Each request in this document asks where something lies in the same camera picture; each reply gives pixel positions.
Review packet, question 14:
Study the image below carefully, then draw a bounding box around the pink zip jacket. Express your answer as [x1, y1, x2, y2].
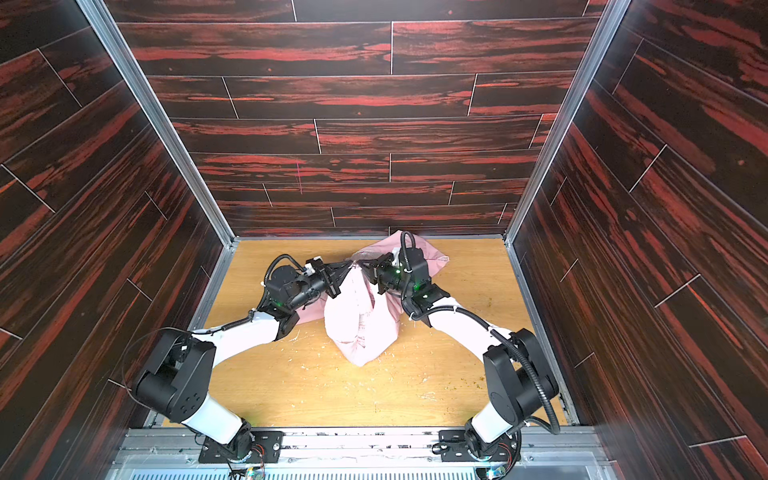
[299, 231, 449, 367]

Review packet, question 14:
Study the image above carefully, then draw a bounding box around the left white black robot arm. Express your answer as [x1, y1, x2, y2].
[132, 254, 352, 460]

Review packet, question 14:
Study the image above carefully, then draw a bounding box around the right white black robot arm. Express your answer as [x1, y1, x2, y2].
[360, 254, 561, 458]

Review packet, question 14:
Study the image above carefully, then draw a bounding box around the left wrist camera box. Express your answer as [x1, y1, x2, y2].
[304, 257, 325, 276]

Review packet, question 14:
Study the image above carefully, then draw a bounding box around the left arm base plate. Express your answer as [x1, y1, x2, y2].
[198, 429, 284, 464]

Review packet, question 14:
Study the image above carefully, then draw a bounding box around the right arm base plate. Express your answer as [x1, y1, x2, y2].
[431, 429, 522, 463]

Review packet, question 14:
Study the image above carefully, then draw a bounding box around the aluminium front rail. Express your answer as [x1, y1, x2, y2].
[107, 426, 620, 479]

